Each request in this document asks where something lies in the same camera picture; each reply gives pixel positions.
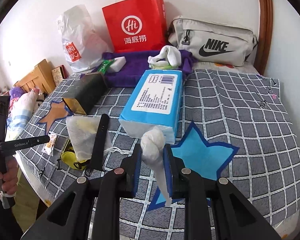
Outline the white mesh pouch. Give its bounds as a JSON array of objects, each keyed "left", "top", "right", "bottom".
[{"left": 65, "top": 115, "right": 114, "bottom": 163}]

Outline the white tissue wad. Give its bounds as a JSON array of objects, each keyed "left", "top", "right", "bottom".
[{"left": 140, "top": 126, "right": 172, "bottom": 206}]

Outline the dark green tin box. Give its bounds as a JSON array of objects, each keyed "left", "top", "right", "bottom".
[{"left": 62, "top": 72, "right": 108, "bottom": 115}]

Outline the green snack packet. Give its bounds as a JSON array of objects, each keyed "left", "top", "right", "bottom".
[{"left": 97, "top": 59, "right": 115, "bottom": 74}]

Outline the mint green cloth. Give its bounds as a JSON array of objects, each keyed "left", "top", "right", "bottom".
[{"left": 149, "top": 61, "right": 175, "bottom": 70}]

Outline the white sock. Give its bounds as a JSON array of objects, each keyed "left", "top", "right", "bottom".
[{"left": 148, "top": 46, "right": 182, "bottom": 69}]

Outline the person's left hand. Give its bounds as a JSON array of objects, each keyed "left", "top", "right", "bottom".
[{"left": 0, "top": 156, "right": 19, "bottom": 195}]

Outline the yellow tape measure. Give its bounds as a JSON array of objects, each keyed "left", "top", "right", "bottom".
[{"left": 60, "top": 138, "right": 90, "bottom": 171}]

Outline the pastel patterned pillow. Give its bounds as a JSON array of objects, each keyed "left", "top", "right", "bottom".
[{"left": 5, "top": 88, "right": 39, "bottom": 141}]

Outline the small snack packet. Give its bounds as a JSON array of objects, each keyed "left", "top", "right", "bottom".
[{"left": 42, "top": 132, "right": 57, "bottom": 156}]

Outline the light blue star mat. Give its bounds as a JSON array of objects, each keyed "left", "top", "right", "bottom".
[{"left": 148, "top": 122, "right": 239, "bottom": 211}]

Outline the orange star mat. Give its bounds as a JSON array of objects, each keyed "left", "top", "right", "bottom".
[{"left": 37, "top": 101, "right": 73, "bottom": 135}]

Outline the wooden headboard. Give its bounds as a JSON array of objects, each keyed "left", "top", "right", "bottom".
[{"left": 14, "top": 59, "right": 56, "bottom": 95}]

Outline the blue tissue pack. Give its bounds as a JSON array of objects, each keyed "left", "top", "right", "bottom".
[{"left": 119, "top": 69, "right": 183, "bottom": 144}]

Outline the grey checkered blanket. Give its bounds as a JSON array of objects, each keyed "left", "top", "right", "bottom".
[{"left": 17, "top": 69, "right": 300, "bottom": 239}]

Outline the purple towel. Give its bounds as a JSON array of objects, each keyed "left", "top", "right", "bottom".
[{"left": 80, "top": 49, "right": 198, "bottom": 88}]

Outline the white Miniso plastic bag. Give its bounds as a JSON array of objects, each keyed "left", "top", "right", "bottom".
[{"left": 58, "top": 4, "right": 110, "bottom": 73}]

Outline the red paper shopping bag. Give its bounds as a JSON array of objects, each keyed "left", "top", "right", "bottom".
[{"left": 102, "top": 0, "right": 167, "bottom": 53}]

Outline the grey Nike bag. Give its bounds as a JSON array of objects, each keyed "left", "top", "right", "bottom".
[{"left": 168, "top": 16, "right": 258, "bottom": 67}]

